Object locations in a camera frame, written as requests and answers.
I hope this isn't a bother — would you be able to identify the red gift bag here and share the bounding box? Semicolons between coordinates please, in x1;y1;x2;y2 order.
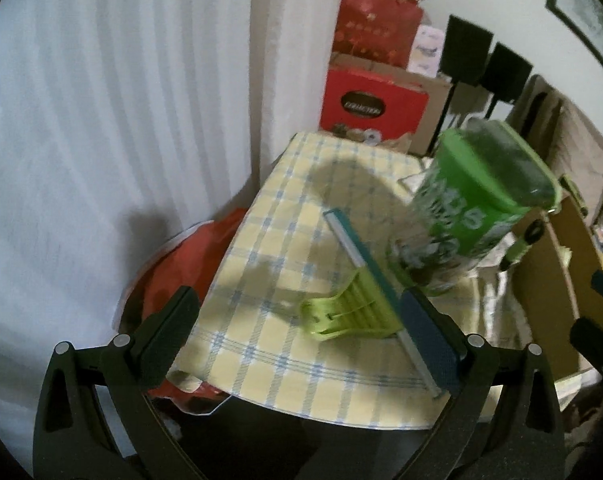
331;0;425;68

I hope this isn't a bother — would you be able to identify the green and black device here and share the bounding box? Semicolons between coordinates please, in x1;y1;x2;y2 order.
559;174;589;216

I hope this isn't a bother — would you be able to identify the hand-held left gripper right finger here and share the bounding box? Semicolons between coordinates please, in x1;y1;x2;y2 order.
396;287;567;480

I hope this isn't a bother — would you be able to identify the brown cardboard carton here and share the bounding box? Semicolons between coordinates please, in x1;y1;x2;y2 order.
329;52;455;156

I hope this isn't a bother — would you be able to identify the red cookie box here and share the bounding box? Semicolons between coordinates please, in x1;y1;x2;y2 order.
319;67;429;143

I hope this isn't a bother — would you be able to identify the red plastic bag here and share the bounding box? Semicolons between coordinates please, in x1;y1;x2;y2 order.
116;207;252;416

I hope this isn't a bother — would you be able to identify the green lidded snack jar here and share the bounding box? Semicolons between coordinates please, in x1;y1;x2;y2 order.
389;119;563;297

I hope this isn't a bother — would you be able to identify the white and pink box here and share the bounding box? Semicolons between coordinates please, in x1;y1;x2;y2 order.
407;25;445;78

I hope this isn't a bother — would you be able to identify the yellow checked tablecloth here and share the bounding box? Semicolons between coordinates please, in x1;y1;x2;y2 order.
164;132;512;431

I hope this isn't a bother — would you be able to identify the black speaker on stand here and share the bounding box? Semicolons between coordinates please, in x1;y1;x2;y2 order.
440;14;495;131
481;42;533;108

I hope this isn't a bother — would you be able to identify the white curtain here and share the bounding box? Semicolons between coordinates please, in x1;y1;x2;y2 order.
0;0;349;461

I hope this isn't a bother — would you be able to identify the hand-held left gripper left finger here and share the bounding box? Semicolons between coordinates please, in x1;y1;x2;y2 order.
33;286;207;480

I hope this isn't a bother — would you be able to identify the framed ink painting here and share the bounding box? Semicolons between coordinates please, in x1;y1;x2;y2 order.
545;0;603;88

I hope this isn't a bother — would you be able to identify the brown sofa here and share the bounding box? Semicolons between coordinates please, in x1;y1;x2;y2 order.
506;74;603;201

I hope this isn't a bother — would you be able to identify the green squeegee with teal blade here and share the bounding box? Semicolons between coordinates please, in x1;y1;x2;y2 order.
300;208;445;401

